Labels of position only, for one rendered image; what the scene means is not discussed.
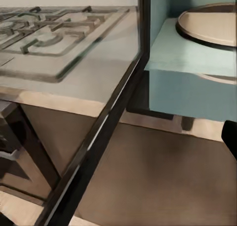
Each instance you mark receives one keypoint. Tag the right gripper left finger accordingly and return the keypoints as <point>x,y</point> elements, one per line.
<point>12,136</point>

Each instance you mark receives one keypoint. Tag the microwave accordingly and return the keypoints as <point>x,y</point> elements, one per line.
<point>68,69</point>

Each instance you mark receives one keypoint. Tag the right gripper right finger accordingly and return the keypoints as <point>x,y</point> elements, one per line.
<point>229,136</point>

